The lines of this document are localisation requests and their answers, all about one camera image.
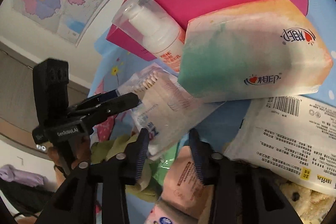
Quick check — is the rainbow tissue pack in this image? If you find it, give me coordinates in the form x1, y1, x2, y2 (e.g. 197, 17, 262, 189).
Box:
178, 0, 333, 102

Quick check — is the white pump bottle in case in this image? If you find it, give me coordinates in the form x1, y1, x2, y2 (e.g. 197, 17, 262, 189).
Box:
112, 0, 186, 73

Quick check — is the green plush toy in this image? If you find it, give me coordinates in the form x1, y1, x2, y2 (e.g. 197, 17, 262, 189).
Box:
91, 134, 159, 202

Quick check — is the cotton swab bag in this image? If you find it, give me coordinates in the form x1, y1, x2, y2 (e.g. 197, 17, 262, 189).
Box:
117, 63, 222, 161

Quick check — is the person's left hand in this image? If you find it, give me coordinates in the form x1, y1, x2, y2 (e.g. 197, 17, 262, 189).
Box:
47, 134, 93, 188

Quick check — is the pink hand cream packet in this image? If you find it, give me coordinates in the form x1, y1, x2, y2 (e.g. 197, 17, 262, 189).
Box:
161, 146, 213, 219

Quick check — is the cream teddy bear plush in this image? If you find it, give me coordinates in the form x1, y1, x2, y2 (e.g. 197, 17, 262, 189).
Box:
278, 180, 335, 223

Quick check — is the white wet wipes pack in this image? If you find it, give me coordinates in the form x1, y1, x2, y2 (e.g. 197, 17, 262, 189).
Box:
224, 96, 335, 196

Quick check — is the green mint packet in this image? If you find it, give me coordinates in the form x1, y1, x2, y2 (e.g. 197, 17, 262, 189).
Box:
150, 144, 178, 186

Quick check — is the floral pocket tissue pack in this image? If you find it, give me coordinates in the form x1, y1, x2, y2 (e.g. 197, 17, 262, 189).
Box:
144, 200, 198, 224

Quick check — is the purple cloth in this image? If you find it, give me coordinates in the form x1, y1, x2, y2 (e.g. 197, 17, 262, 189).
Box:
0, 164, 45, 187

